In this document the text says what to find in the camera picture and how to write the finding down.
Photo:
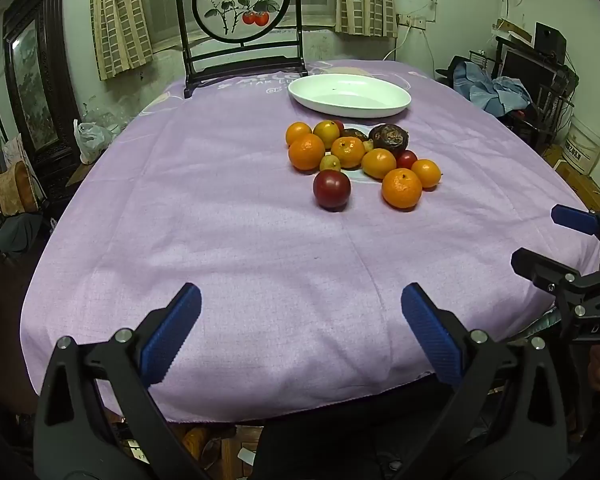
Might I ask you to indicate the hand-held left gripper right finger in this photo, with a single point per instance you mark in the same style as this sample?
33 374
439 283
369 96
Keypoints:
430 330

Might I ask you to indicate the large dark wrinkled passion fruit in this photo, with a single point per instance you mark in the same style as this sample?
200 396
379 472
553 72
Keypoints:
390 140

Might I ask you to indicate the dark brown passion fruit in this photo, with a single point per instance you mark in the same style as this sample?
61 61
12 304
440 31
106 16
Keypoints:
355 134

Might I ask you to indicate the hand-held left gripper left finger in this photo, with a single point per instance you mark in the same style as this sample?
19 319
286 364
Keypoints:
172 335

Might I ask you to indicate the black bag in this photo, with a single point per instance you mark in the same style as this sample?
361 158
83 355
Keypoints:
447 75

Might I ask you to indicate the flat cardboard box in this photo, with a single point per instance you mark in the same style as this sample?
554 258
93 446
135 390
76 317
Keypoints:
512 27

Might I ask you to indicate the dimpled orange mandarin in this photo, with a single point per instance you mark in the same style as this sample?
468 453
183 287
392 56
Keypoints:
401 188
348 152
307 151

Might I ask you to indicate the black monitor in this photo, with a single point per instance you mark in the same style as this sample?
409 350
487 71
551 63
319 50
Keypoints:
527 72

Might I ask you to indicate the black metal rack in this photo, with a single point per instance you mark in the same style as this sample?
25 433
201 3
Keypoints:
555 105

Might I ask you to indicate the white plastic bag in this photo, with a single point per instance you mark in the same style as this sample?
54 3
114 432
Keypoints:
91 142

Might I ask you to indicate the black chair with painted back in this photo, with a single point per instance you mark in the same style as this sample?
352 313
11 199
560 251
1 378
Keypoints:
215 17

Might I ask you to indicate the purple tablecloth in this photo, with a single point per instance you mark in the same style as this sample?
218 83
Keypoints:
230 235

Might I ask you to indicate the small yellow fruit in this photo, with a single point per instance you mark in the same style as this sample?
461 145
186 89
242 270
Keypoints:
330 163

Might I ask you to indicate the black speaker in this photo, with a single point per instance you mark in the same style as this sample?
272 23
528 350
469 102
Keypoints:
550 40

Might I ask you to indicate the blue cloth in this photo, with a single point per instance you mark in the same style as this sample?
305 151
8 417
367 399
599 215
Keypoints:
500 91

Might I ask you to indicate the white oval plate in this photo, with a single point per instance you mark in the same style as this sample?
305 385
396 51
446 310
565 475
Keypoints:
350 105

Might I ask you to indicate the dark grey bag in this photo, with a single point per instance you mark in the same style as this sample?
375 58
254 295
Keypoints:
15 235

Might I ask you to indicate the white plastic bucket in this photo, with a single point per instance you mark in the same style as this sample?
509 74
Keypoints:
582 142

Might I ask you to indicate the dark red plum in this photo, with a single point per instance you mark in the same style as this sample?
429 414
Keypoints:
332 189

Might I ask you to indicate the dark wood framed painting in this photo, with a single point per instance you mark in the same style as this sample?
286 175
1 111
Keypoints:
32 85

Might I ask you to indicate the white wall socket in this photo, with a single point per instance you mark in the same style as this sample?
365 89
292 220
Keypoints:
415 21

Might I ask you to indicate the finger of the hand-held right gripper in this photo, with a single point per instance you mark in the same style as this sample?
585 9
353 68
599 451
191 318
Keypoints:
572 217
535 265

